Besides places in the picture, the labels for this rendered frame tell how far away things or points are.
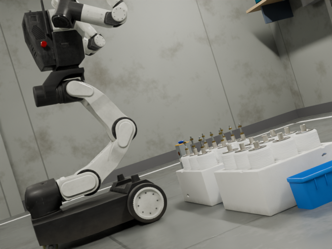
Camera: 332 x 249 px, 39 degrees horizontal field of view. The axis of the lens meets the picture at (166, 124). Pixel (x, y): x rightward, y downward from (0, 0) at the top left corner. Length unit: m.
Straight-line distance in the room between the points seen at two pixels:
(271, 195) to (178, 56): 4.24
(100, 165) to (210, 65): 3.71
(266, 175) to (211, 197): 0.57
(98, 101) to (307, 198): 1.29
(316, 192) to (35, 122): 4.08
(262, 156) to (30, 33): 1.38
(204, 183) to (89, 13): 1.02
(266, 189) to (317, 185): 0.19
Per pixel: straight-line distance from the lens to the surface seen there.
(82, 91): 2.57
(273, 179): 1.87
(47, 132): 5.47
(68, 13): 2.47
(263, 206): 1.88
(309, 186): 1.81
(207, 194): 2.36
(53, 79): 2.59
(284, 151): 1.95
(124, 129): 2.58
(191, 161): 2.50
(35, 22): 2.61
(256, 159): 1.89
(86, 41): 2.97
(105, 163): 2.59
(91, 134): 5.52
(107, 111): 2.61
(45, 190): 2.54
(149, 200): 2.42
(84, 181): 2.53
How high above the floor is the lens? 0.46
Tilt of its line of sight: level
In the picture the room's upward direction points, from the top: 17 degrees counter-clockwise
